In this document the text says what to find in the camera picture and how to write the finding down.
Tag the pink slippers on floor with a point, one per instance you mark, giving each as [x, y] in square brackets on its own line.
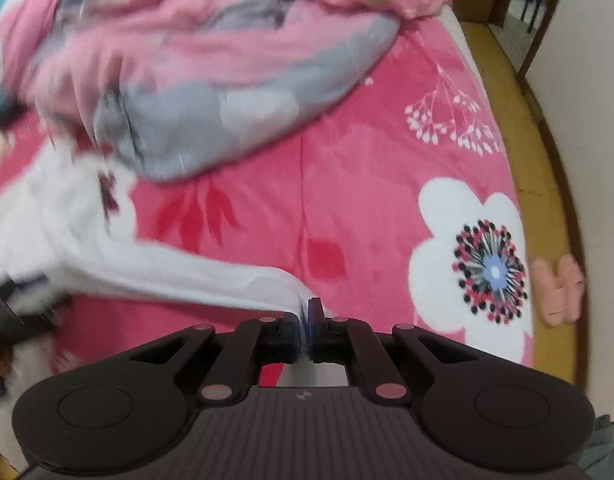
[558, 291]

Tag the folded grey clothes stack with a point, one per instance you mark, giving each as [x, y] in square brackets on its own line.
[597, 460]

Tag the pink floral bed sheet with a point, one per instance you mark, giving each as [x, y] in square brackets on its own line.
[408, 211]

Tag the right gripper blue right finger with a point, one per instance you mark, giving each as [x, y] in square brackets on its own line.
[328, 339]

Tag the pink grey blue duvet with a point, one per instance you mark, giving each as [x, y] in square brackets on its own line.
[175, 87]

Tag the white shirt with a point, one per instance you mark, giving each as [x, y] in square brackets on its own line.
[130, 259]

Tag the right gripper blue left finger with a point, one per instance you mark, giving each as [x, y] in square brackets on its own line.
[279, 340]

